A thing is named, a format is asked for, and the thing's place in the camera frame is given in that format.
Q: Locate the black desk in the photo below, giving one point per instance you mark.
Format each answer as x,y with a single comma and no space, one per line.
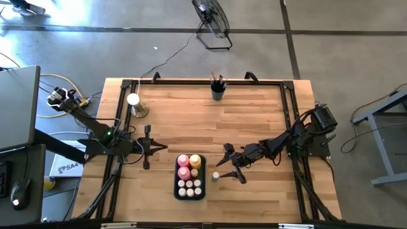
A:
35,165

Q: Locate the yellow roll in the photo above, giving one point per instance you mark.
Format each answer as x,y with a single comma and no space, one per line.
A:
49,183

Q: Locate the teal ribbed cup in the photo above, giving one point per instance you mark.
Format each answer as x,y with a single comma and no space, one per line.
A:
217,93

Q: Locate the black floor fan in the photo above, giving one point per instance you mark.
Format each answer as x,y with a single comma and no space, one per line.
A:
211,19

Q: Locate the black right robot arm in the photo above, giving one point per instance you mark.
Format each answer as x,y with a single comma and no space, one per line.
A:
280,143

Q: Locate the white bulb table lamp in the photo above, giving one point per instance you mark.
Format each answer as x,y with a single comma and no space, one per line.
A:
138,106

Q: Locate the small turquoise paint bottle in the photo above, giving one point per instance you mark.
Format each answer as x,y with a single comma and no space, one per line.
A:
215,176

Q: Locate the silver aluminium bracket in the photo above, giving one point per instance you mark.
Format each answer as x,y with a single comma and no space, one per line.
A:
118,226
295,226

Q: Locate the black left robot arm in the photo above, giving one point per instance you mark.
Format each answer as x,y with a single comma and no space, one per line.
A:
92,124

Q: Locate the orange-bristle black paintbrush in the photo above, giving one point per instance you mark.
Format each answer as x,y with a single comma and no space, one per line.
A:
213,76

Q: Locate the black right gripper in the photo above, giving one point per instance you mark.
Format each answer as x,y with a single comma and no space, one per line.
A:
241,157

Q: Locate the person's foot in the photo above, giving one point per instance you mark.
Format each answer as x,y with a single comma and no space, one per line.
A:
30,9

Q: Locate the small dark green paint bottle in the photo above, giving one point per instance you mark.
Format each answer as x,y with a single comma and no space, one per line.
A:
181,183

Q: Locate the grey metal desk frame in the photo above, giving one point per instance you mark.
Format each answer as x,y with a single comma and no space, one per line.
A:
378,143

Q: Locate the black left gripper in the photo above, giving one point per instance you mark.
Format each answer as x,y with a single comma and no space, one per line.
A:
147,148

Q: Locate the black computer mouse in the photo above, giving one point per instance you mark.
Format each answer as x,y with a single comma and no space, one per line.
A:
20,192

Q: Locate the black diagonal desk bar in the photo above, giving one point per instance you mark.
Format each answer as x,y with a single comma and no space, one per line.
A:
57,144

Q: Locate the black table clamp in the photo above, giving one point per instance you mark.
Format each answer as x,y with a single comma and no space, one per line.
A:
251,76
155,76

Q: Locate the black keyboard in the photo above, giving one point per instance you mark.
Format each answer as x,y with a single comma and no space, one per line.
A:
3,179

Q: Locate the small white black-label paint bottle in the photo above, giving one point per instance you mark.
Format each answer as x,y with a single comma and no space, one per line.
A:
190,192

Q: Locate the white SA4 box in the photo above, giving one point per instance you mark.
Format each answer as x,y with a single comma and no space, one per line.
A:
68,168

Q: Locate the large yellow paint bottle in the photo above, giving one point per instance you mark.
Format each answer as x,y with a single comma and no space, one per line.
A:
195,160

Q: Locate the black aluminium table frame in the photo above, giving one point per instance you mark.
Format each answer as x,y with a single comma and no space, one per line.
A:
238,82

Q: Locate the large pink labelled paint bottle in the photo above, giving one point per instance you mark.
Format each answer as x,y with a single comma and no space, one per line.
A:
183,160

